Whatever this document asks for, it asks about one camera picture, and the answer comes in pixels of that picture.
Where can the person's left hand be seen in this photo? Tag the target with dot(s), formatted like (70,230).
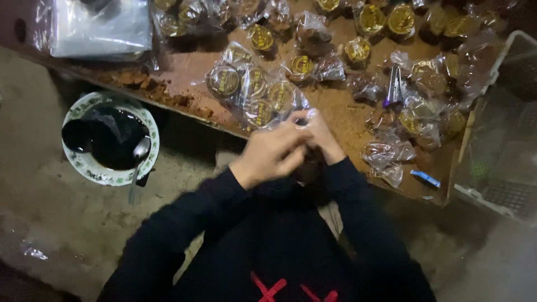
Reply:
(264,153)

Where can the person's right hand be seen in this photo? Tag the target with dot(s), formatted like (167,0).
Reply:
(327,142)

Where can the person's right fingers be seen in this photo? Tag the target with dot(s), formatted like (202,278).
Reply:
(305,116)

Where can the person's left fingers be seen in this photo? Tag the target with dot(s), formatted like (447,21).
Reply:
(298,144)

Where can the clear bag of labelled cakes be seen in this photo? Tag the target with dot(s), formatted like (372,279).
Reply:
(256,86)

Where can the brown cardboard sheet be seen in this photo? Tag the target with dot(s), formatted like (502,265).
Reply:
(335,109)

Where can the black sweater with red crosses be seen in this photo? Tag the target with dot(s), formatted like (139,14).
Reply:
(272,251)

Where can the heap of wrapped round cakes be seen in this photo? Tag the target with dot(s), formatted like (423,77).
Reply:
(371,19)

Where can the small blue and white packet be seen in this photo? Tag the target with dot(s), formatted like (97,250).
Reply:
(425,178)

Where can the pile of brown crumbs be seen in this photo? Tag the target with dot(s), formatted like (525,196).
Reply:
(159,90)

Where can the metal spoon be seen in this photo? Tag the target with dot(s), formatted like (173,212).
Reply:
(138,159)

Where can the white plastic crate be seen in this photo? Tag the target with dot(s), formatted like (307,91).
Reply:
(499,138)

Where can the white bowl with green pattern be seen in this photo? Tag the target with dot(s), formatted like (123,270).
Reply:
(84,161)

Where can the stack of clear plastic bags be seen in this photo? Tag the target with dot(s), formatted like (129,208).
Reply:
(100,27)

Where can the crumpled clear plastic sheet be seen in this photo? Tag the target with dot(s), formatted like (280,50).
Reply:
(33,251)

